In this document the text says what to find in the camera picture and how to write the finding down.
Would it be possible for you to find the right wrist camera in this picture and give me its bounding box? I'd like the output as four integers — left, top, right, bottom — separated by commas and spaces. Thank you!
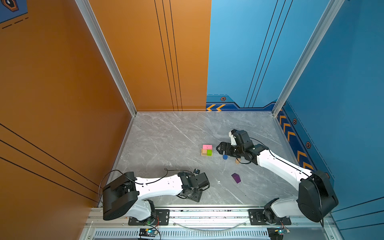
229, 129, 254, 148

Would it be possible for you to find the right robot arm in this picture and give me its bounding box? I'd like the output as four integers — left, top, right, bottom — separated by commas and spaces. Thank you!
216, 142, 339, 225

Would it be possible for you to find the aluminium corner post left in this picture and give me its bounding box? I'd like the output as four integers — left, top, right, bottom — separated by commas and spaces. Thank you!
75, 0, 137, 117

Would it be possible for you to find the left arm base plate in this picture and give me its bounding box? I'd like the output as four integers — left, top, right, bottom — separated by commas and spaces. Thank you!
128, 208, 170, 226

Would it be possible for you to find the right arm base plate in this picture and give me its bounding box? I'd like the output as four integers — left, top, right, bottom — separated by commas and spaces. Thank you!
248, 209, 292, 226

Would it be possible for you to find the purple house-shaped block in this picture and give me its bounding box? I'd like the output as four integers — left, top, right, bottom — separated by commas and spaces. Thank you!
232, 173, 241, 184

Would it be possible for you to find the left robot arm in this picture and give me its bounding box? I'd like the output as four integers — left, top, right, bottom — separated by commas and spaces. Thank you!
102, 170, 210, 222

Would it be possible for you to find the aluminium corner post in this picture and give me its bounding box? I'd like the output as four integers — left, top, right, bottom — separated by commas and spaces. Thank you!
75, 0, 137, 117
272, 0, 345, 118

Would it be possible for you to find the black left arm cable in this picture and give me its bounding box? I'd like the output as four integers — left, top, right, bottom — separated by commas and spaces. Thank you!
98, 167, 196, 205

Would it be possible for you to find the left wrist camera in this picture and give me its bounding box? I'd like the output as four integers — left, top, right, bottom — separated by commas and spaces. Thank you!
193, 169, 210, 191

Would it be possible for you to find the right green circuit board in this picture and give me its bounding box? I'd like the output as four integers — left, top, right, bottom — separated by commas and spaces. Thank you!
267, 228, 291, 240

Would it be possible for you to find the aluminium corner post right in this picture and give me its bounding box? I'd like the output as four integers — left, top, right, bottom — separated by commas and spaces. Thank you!
272, 0, 345, 118

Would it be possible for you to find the green circuit board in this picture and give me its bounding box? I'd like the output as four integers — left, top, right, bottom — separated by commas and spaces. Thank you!
139, 229, 158, 240
267, 228, 291, 240

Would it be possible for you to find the aluminium front rail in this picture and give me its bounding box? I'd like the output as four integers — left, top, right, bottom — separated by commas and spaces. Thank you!
80, 205, 343, 240

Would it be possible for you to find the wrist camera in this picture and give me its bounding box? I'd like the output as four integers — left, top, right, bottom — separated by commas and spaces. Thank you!
193, 169, 210, 191
229, 129, 254, 148

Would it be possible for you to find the left green circuit board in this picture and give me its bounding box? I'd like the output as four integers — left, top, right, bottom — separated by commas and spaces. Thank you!
139, 229, 158, 240

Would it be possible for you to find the pink block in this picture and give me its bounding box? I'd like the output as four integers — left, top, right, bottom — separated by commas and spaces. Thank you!
203, 145, 213, 150

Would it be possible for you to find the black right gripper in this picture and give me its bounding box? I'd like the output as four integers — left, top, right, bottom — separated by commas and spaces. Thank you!
215, 141, 245, 158

